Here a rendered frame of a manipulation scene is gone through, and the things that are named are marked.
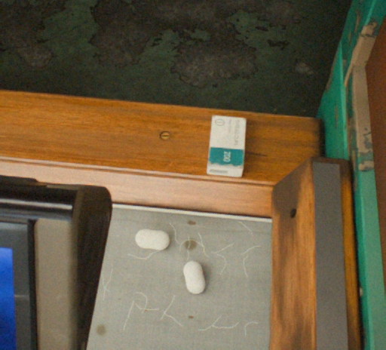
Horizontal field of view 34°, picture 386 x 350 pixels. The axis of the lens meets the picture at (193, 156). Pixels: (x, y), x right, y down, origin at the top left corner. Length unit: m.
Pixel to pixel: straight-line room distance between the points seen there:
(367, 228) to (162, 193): 0.22
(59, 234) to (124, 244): 0.41
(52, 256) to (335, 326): 0.29
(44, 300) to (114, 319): 0.36
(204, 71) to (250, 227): 1.15
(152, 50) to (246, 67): 0.27
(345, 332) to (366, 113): 0.19
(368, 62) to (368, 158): 0.10
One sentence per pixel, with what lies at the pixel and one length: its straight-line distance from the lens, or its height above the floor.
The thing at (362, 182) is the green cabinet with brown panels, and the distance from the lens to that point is 0.52.
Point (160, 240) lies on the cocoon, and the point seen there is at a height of 0.76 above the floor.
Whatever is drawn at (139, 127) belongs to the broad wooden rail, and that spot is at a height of 0.76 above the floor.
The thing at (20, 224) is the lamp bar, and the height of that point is 1.11.
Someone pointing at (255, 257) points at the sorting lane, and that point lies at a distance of 0.62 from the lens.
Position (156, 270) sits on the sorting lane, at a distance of 0.61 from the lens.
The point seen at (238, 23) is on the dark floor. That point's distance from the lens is 1.88.
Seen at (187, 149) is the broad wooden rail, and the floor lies 0.76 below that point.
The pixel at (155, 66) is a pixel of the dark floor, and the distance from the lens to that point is 1.75.
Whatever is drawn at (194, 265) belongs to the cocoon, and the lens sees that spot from 0.59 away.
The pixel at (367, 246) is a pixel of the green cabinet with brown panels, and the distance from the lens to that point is 0.49.
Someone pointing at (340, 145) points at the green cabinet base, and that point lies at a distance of 0.60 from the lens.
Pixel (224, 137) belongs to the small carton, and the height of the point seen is 0.78.
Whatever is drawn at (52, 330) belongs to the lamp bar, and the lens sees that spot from 0.24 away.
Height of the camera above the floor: 1.29
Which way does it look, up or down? 56 degrees down
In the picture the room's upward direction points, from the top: 3 degrees clockwise
